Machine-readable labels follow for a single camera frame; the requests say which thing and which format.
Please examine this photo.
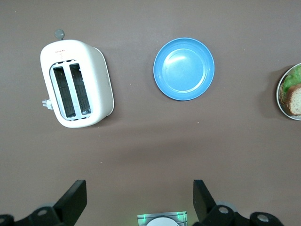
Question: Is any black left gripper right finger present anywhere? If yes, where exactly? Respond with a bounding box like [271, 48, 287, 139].
[192, 180, 282, 226]

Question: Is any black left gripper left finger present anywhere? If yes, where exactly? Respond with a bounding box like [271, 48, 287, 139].
[0, 180, 87, 226]

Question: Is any dark crust bread slice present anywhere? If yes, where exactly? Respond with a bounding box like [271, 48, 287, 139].
[279, 83, 301, 116]

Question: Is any green lettuce leaf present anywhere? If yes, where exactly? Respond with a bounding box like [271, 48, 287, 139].
[281, 65, 301, 95]

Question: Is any beige plate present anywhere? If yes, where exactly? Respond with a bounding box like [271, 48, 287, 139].
[276, 63, 301, 121]

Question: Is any blue plate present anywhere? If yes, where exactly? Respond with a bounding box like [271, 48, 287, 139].
[153, 37, 215, 102]

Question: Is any white toaster plug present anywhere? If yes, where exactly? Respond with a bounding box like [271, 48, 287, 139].
[41, 98, 53, 110]

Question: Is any white toaster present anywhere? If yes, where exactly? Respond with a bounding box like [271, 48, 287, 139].
[40, 28, 115, 129]

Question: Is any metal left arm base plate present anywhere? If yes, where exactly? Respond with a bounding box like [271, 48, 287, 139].
[137, 211, 188, 226]

